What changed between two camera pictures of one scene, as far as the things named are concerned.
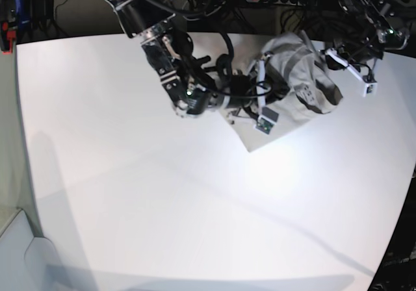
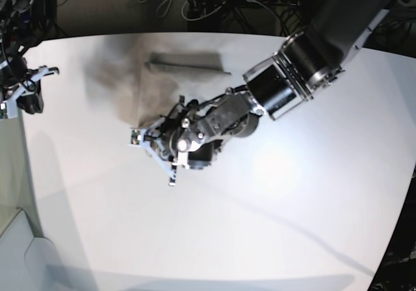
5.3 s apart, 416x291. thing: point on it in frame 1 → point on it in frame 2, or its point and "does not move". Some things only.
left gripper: [242, 90] → [18, 76]
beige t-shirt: [303, 86] → [140, 76]
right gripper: [355, 54] → [187, 135]
